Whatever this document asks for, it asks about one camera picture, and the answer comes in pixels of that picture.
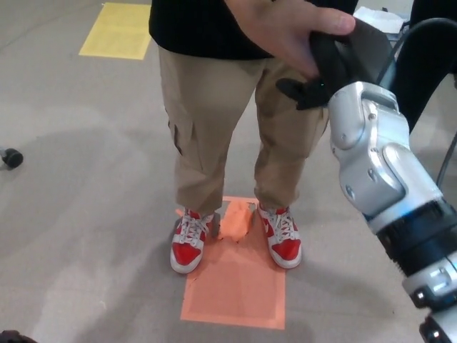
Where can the white paper sheet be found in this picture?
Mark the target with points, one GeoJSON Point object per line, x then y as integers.
{"type": "Point", "coordinates": [385, 18]}

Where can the black chair caster wheel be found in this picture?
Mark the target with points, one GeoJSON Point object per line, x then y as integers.
{"type": "Point", "coordinates": [12, 157]}

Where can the yellow floor sheet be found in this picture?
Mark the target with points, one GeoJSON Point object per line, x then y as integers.
{"type": "Point", "coordinates": [116, 32]}

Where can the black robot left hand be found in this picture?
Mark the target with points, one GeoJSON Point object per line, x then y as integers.
{"type": "Point", "coordinates": [14, 337]}

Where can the beige cargo trousers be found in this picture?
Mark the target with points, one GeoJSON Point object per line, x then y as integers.
{"type": "Point", "coordinates": [207, 118]}

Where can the black t-shirt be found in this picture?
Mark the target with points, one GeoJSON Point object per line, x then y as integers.
{"type": "Point", "coordinates": [207, 28]}

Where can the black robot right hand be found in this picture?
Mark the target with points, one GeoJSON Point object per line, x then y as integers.
{"type": "Point", "coordinates": [357, 60]}

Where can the black trousers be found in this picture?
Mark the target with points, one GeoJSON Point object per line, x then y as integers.
{"type": "Point", "coordinates": [428, 71]}

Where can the red and white sneaker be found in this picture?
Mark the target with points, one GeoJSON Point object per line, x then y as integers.
{"type": "Point", "coordinates": [285, 250]}
{"type": "Point", "coordinates": [185, 253]}

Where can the person's bare right hand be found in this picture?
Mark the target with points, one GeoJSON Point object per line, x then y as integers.
{"type": "Point", "coordinates": [282, 28]}

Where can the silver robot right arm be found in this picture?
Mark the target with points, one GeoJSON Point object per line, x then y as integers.
{"type": "Point", "coordinates": [378, 150]}

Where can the orange floor sheet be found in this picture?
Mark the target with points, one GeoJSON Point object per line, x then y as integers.
{"type": "Point", "coordinates": [233, 293]}

